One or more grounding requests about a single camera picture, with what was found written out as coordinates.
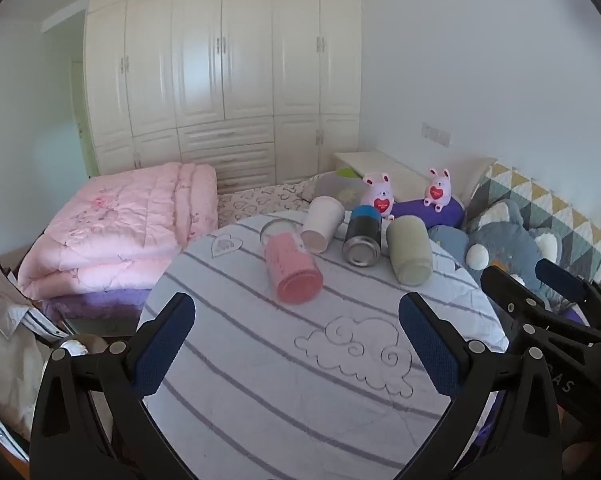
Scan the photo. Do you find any purple blanket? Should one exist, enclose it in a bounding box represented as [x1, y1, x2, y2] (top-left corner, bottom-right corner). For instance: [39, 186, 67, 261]
[40, 287, 154, 336]

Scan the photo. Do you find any blue bear plush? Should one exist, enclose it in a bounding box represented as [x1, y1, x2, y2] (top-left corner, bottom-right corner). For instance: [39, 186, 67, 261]
[465, 199, 564, 311]

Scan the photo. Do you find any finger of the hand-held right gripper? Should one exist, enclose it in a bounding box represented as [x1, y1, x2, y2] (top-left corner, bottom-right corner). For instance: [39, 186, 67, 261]
[481, 265, 601, 356]
[535, 258, 601, 329]

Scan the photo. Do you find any green door frame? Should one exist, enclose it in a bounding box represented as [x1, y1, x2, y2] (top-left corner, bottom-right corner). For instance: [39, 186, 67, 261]
[70, 60, 98, 178]

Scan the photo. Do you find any pink folded quilt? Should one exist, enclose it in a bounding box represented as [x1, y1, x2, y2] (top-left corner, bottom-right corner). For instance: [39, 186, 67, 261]
[18, 162, 218, 301]

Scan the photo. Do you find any pink cup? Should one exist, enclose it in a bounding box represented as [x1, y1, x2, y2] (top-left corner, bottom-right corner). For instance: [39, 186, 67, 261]
[259, 220, 325, 306]

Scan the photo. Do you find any striped quilted cloth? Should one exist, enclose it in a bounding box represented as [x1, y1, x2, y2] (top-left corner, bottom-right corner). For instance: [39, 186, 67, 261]
[138, 210, 511, 480]

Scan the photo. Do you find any white wall socket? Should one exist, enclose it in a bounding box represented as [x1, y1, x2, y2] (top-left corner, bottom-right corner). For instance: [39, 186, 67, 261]
[421, 122, 452, 147]

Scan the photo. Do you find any triangle pattern pillow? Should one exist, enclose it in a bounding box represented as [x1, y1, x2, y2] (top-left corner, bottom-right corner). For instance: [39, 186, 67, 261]
[468, 160, 601, 281]

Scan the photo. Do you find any grey pillow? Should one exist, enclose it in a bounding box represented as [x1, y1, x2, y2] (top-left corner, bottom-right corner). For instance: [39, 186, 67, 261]
[300, 170, 369, 211]

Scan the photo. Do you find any heart print bed sheet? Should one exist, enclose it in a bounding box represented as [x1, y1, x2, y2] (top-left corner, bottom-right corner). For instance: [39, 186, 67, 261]
[216, 172, 331, 228]

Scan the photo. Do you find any white cup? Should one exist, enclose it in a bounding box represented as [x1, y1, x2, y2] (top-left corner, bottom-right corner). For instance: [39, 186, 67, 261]
[300, 196, 346, 254]

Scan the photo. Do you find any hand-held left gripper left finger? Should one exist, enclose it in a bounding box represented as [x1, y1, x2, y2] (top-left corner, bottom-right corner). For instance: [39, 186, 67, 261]
[29, 291, 201, 480]

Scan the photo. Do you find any light blue pillow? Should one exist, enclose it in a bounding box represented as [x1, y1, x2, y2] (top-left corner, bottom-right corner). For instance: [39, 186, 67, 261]
[428, 225, 470, 266]

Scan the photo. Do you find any beige cloth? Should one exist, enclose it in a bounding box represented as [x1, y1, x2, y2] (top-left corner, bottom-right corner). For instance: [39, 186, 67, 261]
[0, 258, 44, 338]

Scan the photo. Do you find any white bedside table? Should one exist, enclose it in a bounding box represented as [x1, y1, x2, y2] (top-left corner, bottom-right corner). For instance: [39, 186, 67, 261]
[333, 151, 434, 201]

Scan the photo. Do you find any pink bunny plush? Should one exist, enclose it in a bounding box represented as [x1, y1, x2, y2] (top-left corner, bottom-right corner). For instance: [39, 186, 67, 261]
[362, 172, 395, 221]
[423, 167, 452, 211]

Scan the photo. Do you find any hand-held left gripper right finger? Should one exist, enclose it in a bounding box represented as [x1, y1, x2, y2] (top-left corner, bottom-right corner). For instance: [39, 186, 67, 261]
[398, 291, 564, 480]

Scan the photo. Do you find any purple pillow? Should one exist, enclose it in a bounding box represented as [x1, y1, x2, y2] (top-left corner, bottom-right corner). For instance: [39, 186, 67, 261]
[391, 196, 467, 231]

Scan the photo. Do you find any black steel cup blue band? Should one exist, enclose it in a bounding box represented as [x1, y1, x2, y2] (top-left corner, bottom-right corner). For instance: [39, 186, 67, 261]
[343, 205, 383, 267]

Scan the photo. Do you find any green cup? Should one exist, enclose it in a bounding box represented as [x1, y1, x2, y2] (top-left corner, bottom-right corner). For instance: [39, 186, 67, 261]
[385, 215, 433, 287]

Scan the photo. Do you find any white wardrobe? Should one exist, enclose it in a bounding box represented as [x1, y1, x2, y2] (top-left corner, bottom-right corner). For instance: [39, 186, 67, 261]
[83, 0, 364, 191]

